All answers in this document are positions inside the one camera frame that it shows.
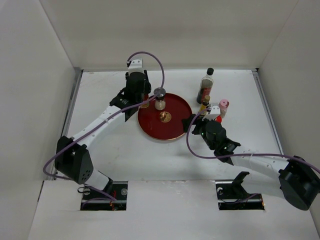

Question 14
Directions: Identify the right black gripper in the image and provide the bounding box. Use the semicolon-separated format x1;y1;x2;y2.
181;113;216;151

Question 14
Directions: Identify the yellow-capped sauce bottle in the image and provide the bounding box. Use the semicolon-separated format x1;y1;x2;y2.
139;94;150;109

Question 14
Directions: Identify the grey-capped pepper shaker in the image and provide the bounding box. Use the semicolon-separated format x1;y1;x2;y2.
153;87;166;111

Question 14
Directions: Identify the tall dark soy sauce bottle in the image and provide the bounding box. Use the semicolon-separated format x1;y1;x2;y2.
196;67;214;104

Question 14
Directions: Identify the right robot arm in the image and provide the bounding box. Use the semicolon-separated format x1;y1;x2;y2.
181;114;320;211

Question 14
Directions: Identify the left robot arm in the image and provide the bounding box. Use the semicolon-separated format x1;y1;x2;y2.
54;70;151;200

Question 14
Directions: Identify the round red tray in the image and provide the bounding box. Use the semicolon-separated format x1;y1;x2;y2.
137;93;192;141

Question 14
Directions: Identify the red-capped jar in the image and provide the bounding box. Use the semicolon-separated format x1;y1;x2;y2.
215;115;223;123

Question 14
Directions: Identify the pink-capped spice jar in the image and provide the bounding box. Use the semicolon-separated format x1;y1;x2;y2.
218;99;230;118

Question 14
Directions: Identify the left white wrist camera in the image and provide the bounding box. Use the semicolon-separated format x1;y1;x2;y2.
127;58;144;75

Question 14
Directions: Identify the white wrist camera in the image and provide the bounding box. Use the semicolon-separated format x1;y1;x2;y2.
127;58;144;75
202;105;221;121

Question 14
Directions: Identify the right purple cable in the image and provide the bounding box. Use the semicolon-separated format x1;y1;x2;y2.
184;106;320;175

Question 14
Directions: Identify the purple cable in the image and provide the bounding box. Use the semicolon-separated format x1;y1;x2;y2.
184;106;320;175
42;51;165;180

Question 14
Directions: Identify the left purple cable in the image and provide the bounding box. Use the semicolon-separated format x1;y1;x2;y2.
42;51;165;180

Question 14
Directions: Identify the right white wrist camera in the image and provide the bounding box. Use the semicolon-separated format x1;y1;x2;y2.
202;105;221;121

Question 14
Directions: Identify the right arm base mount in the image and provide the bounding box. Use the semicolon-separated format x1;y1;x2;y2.
215;171;265;211

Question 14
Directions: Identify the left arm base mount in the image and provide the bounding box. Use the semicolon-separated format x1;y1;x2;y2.
77;181;129;212

